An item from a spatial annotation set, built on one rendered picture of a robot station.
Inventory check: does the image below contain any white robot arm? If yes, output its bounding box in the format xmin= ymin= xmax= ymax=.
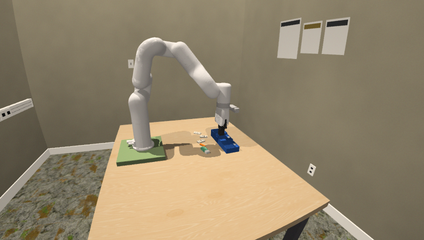
xmin=127 ymin=37 xmax=239 ymax=151

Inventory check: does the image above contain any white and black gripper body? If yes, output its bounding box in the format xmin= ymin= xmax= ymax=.
xmin=215 ymin=107 xmax=229 ymax=127

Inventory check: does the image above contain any green and grey eraser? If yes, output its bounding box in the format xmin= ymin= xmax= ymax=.
xmin=200 ymin=146 xmax=210 ymax=154

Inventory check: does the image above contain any blue three-compartment bin rack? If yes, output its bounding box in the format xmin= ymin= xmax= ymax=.
xmin=211 ymin=128 xmax=240 ymax=154

